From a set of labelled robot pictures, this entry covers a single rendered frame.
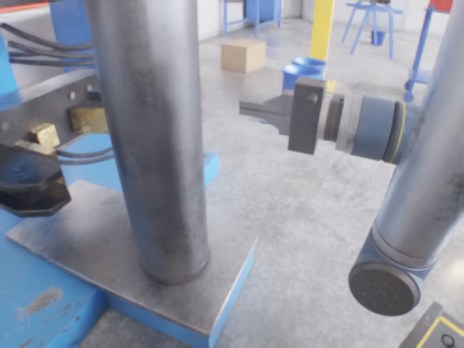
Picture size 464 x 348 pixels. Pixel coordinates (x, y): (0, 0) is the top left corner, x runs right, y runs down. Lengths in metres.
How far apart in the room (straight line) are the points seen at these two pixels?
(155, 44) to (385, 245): 0.48
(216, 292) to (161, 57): 0.63
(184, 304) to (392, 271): 0.59
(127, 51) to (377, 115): 0.43
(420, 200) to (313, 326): 0.72
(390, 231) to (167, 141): 0.43
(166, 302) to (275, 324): 0.35
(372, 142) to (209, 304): 0.60
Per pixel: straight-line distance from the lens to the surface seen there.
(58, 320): 0.99
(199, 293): 0.89
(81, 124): 1.16
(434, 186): 0.38
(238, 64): 3.53
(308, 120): 0.54
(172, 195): 0.68
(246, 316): 1.03
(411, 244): 0.43
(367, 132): 0.51
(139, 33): 0.55
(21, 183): 0.77
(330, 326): 1.05
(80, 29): 2.42
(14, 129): 1.07
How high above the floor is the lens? 0.89
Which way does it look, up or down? 34 degrees down
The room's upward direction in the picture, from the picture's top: 1 degrees clockwise
